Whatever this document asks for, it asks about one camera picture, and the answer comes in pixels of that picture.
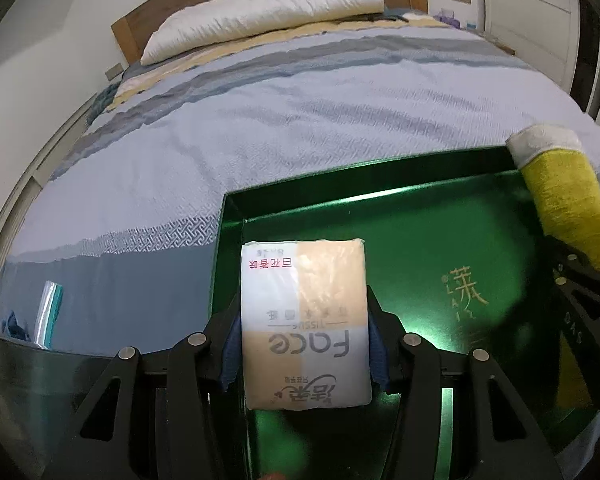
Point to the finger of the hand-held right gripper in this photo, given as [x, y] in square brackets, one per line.
[592, 310]

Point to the striped bedspread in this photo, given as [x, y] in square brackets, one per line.
[290, 110]

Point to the silver teal foil packet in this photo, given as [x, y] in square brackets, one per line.
[47, 315]

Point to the wall socket plate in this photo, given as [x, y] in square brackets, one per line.
[114, 71]

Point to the dark green tray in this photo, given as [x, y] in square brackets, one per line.
[430, 240]

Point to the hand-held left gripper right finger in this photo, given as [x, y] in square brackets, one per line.
[380, 355]

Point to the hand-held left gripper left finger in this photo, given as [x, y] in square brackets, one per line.
[228, 360]

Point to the white pillow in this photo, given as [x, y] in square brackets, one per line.
[260, 10]

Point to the white wardrobe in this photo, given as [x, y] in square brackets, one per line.
[530, 15]

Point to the wooden headboard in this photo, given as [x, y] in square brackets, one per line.
[140, 22]

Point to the teal knitted cloth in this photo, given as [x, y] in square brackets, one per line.
[102, 102]

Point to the yellow and white towel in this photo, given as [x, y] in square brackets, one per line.
[565, 190]

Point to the facial tissue packet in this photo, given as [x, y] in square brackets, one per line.
[305, 320]

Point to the small blue cloth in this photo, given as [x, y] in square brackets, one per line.
[16, 325]

